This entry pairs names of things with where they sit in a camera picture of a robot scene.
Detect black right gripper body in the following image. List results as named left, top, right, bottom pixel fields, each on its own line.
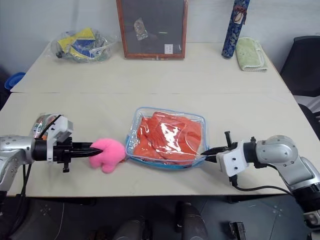
left=223, top=130, right=239, bottom=152

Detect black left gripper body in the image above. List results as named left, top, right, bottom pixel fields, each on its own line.
left=52, top=136, right=76, bottom=174

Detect pink plush toy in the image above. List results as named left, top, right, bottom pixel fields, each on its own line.
left=89, top=137, right=126, bottom=174

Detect clear plastic pouch blue trim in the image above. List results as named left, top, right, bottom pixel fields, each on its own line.
left=124, top=106, right=210, bottom=171

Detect orange cloth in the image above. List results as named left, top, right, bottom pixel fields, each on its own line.
left=133, top=111, right=204, bottom=165

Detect clear-wrapped colourful roll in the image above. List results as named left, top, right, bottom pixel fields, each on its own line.
left=31, top=112, right=61, bottom=139

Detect black rectangular block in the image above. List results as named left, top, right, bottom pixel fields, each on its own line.
left=228, top=220, right=246, bottom=240

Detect blue plastic bowl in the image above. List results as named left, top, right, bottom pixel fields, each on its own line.
left=4, top=71, right=27, bottom=92

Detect green folded towel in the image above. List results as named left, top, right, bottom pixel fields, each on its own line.
left=235, top=36, right=269, bottom=74

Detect clear bag yellow blue contents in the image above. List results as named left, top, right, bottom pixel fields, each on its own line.
left=50, top=26, right=119, bottom=64

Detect black office chair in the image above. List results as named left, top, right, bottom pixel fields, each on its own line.
left=279, top=35, right=320, bottom=141

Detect blue patterned fabric tube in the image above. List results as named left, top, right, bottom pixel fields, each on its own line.
left=220, top=0, right=251, bottom=61

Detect small clear packet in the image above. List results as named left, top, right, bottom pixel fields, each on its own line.
left=133, top=16, right=149, bottom=41

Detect wood-framed blackboard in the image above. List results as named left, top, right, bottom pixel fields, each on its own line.
left=115, top=0, right=189, bottom=61

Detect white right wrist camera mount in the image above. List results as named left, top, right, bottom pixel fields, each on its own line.
left=215, top=140, right=251, bottom=178

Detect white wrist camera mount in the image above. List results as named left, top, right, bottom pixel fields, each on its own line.
left=45, top=116, right=74, bottom=161
left=215, top=140, right=251, bottom=178

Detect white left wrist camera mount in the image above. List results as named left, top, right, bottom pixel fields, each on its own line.
left=45, top=116, right=74, bottom=161

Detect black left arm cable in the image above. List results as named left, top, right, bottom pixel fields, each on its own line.
left=20, top=113, right=64, bottom=200

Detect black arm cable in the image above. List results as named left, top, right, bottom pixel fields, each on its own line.
left=229, top=174, right=295, bottom=196
left=20, top=113, right=64, bottom=200

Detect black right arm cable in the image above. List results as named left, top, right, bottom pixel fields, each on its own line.
left=229, top=174, right=295, bottom=196

